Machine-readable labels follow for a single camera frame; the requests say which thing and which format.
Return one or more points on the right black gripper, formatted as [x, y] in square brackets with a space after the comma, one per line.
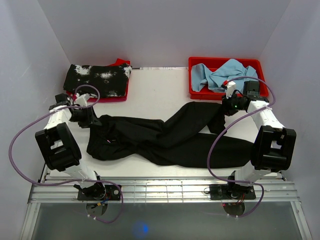
[227, 110]

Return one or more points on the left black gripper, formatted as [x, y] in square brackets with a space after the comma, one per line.
[91, 120]

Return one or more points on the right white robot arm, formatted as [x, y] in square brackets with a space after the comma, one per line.
[272, 149]

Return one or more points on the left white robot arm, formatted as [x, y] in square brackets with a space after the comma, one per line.
[59, 148]

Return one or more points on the magenta folded trousers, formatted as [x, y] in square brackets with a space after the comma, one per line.
[113, 99]

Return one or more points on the light blue trousers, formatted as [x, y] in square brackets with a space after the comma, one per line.
[202, 76]

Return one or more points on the black white patterned folded trousers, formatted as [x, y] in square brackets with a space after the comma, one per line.
[109, 81]

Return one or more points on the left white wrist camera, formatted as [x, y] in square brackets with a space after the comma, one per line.
[81, 100]

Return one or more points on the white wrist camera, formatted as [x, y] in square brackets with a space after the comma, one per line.
[81, 100]
[229, 87]

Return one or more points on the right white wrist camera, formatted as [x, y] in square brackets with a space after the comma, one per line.
[229, 87]

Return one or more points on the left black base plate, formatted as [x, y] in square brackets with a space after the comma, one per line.
[111, 193]

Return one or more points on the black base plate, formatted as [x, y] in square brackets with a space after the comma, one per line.
[231, 191]
[111, 193]

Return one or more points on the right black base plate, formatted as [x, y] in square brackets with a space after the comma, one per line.
[231, 191]

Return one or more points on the aluminium frame rail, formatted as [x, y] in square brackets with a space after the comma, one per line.
[172, 202]

